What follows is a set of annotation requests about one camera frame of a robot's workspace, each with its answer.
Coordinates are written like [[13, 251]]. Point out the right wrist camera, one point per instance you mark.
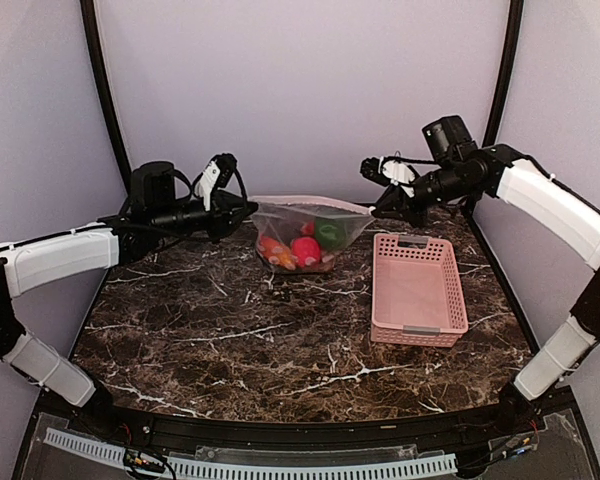
[[388, 170]]

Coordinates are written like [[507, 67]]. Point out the black right frame post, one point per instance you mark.
[[505, 71]]

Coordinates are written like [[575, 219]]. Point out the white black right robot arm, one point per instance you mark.
[[462, 171]]

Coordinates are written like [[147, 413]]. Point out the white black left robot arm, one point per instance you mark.
[[162, 204]]

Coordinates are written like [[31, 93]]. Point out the orange yellow mango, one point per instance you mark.
[[276, 253]]

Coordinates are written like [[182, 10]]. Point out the pink perforated plastic basket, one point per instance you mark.
[[417, 296]]

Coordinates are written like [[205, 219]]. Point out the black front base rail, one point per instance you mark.
[[554, 424]]

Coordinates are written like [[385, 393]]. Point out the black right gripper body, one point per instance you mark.
[[417, 214]]

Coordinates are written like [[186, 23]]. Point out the clear zip top bag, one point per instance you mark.
[[281, 217]]

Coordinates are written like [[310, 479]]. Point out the white slotted cable duct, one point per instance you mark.
[[230, 463]]

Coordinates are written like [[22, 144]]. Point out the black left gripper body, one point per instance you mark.
[[221, 213]]

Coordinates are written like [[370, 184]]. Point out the black frame post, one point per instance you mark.
[[505, 71], [103, 89]]

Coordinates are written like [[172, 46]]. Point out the black left frame post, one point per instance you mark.
[[103, 89]]

